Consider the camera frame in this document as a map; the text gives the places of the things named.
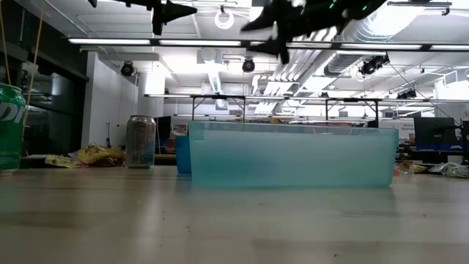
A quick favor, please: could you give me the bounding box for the black ceiling rail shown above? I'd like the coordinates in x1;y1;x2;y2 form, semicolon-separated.
386;0;454;16

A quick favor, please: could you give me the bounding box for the black ceiling spotlight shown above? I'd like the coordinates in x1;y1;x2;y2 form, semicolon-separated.
241;57;256;74
119;61;136;78

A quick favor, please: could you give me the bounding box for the yellow extension cord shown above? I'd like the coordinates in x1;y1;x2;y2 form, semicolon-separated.
0;0;47;139

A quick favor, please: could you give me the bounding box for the teal translucent plastic bin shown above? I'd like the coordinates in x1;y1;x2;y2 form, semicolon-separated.
188;120;400;190

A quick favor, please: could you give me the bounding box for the silver soda can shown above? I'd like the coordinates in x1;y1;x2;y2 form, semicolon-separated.
125;114;157;170

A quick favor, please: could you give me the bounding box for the clear-wrapped green candy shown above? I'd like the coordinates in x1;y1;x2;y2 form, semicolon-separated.
428;162;469;180

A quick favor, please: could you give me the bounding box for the silver ventilation duct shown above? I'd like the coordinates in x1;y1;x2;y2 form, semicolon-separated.
324;0;400;76

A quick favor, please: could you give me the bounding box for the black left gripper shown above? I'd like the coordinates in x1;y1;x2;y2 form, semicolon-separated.
124;0;198;37

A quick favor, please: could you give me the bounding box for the black computer monitor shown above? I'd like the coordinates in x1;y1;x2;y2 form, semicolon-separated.
155;116;172;147
413;117;457;152

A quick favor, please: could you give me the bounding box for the long ceiling light strip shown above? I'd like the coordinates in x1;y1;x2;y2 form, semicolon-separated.
67;37;469;53
143;93;469;104

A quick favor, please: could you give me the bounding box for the green soda can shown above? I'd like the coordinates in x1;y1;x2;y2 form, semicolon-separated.
0;83;27;172

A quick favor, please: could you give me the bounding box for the blue plastic bin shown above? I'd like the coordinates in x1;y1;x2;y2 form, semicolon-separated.
174;134;193;175

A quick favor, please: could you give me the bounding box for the white ceiling ring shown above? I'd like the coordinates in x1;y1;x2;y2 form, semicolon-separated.
213;10;236;31

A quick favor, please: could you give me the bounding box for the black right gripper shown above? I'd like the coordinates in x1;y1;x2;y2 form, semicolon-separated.
241;0;347;65

